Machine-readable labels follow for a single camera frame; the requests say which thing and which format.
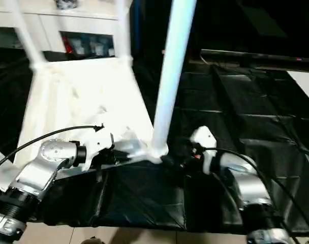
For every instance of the white plastic table top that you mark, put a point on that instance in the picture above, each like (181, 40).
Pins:
(80, 89)

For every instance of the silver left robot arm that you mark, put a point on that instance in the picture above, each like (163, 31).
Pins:
(42, 165)

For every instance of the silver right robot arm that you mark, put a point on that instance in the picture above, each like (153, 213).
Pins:
(251, 183)

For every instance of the black glossy mat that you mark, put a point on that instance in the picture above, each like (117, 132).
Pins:
(246, 127)

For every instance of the small white cup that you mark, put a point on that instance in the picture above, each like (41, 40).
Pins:
(111, 51)

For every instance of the long black bar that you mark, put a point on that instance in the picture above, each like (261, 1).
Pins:
(258, 59)

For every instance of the white flat panel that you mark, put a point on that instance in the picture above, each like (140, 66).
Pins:
(304, 86)

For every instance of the white glass-door cabinet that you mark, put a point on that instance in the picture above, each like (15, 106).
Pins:
(80, 23)

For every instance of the large dark screen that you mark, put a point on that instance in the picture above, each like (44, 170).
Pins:
(258, 23)

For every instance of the dark bag of parts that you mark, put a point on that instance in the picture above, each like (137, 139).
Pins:
(66, 3)

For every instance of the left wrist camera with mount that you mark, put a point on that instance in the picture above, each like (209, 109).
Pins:
(98, 142)

